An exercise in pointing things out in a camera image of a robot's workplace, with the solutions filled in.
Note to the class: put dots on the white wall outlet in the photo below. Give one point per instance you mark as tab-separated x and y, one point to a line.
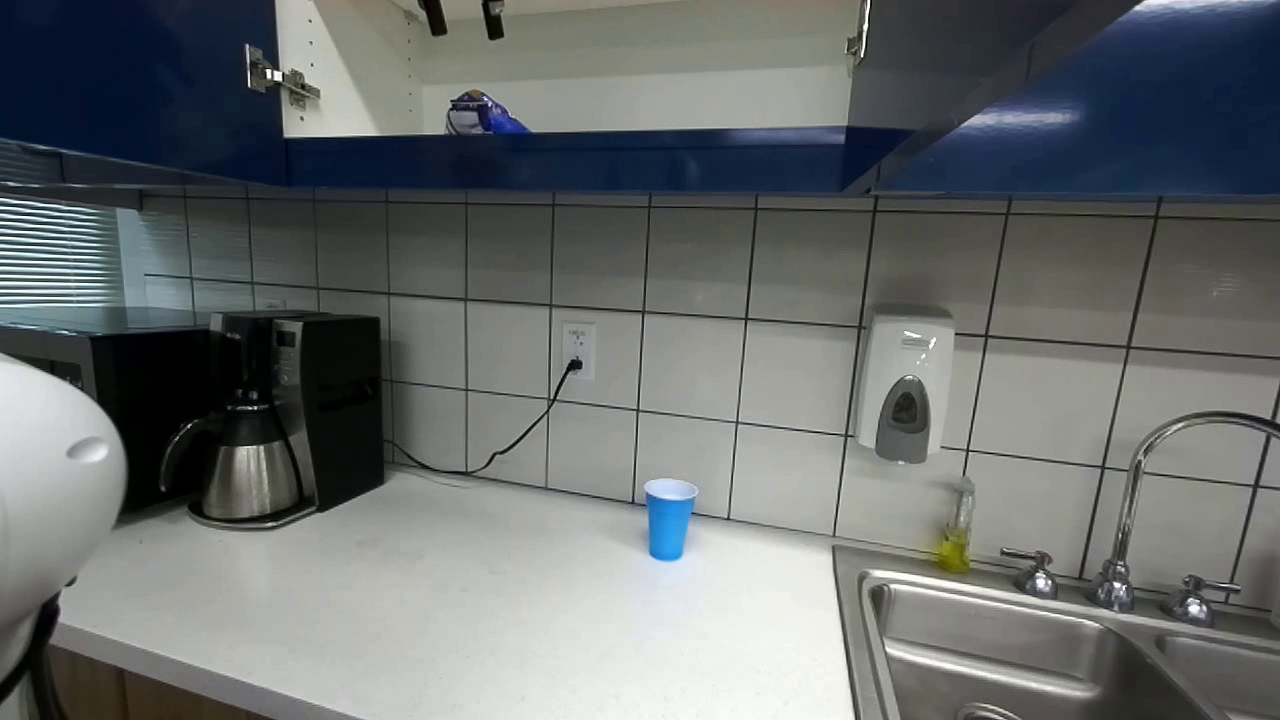
579	345

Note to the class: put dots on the black coffee maker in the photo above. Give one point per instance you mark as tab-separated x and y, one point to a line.
340	403

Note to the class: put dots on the white wall soap dispenser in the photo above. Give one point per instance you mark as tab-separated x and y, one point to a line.
905	382

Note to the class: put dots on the yellow dish soap bottle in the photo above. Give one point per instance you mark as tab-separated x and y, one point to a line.
953	546

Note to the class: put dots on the stainless steel sink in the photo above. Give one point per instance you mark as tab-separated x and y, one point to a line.
985	643

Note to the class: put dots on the metal cabinet hinge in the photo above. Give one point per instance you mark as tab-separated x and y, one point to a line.
862	25
274	77

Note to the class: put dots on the white window blinds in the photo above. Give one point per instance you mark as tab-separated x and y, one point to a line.
63	252

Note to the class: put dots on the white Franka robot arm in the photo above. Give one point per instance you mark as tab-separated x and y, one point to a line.
45	494

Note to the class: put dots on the blue plastic cup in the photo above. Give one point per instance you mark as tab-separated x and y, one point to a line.
670	522

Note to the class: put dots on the wooden base cabinet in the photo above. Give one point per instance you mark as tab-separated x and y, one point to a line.
124	697

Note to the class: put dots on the chrome sink faucet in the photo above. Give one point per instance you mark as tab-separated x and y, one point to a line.
1134	486

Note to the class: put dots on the steel coffee carafe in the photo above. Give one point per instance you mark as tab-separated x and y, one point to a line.
247	473

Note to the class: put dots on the blue cabinet door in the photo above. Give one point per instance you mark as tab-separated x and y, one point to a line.
121	83
932	67

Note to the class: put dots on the closed blue wall cabinet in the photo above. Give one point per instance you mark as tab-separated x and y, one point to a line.
1172	107

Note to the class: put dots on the blue snack packet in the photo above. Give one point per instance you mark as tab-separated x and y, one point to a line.
481	118

